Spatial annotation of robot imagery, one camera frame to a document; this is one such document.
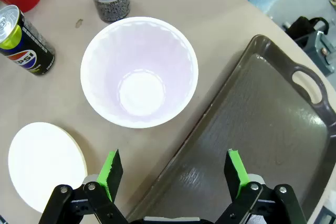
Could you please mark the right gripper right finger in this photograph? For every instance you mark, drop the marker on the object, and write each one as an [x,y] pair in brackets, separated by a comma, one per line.
[236,174]

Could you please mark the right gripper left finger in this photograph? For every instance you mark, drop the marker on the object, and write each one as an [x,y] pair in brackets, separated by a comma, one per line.
[110,174]

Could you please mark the dark grey plastic tray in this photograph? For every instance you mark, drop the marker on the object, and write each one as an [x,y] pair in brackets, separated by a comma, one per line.
[257,134]

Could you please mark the flat white round plate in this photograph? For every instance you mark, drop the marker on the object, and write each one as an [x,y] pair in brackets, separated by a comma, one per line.
[44,166]

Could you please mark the deep white paper bowl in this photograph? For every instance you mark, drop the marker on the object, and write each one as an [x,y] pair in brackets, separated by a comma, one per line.
[139,72]

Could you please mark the black and grey table clamp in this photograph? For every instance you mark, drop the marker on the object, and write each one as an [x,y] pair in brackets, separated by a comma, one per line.
[315,40]

